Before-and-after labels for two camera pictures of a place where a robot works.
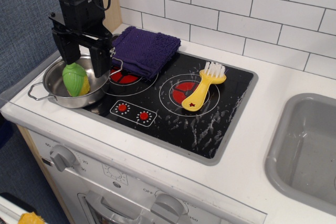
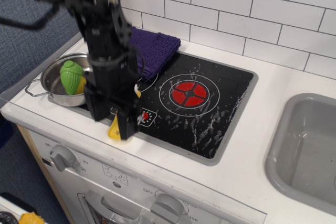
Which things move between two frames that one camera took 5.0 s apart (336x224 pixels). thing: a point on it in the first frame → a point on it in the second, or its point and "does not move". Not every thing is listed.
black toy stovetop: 152,107 does not move
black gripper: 82,20 → 113,76
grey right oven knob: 168,208 does not move
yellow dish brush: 212,74 → 114,132
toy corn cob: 75,80 does not move
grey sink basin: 301,159 does not move
